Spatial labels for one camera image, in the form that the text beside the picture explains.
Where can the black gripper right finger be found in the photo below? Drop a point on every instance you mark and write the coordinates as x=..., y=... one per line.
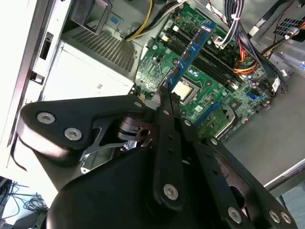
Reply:
x=226, y=181

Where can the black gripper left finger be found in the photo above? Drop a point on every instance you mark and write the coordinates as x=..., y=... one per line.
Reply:
x=59, y=119

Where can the blue RAM stick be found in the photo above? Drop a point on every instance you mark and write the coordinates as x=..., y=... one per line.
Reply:
x=190, y=55

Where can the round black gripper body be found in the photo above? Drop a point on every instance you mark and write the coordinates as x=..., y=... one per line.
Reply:
x=107, y=200

